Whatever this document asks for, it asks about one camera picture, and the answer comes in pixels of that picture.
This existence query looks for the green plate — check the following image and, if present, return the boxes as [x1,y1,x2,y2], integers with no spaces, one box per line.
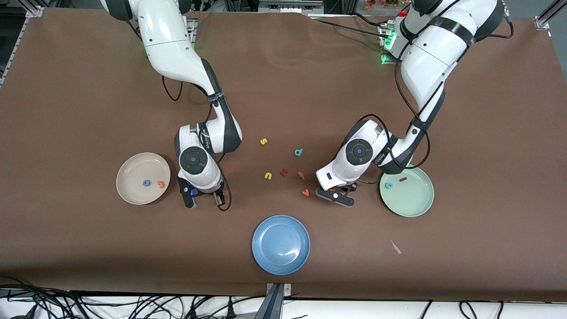
[379,165,435,218]

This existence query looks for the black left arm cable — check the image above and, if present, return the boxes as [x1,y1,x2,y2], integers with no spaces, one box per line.
[354,0,514,185]

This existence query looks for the aluminium frame rail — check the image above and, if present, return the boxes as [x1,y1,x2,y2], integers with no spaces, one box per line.
[0,6,45,88]
[534,0,567,85]

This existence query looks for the black base cable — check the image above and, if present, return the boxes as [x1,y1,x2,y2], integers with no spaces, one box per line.
[352,11,401,28]
[307,16,391,40]

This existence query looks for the grey power strip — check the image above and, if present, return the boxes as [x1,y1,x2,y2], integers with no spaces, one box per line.
[258,0,326,14]

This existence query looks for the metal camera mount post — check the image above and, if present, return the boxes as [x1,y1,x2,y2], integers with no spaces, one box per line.
[255,283,293,319]

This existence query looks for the blue plate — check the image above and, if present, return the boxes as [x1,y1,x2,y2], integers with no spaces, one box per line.
[252,215,311,276]

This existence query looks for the beige plate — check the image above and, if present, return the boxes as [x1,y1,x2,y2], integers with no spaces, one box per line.
[116,152,171,206]

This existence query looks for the brown table cover sheet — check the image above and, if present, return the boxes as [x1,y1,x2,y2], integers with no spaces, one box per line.
[0,8,567,303]

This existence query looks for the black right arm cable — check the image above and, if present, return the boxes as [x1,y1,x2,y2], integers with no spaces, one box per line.
[161,74,233,212]

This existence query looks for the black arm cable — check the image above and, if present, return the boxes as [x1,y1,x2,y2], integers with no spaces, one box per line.
[161,74,233,212]
[354,0,514,185]

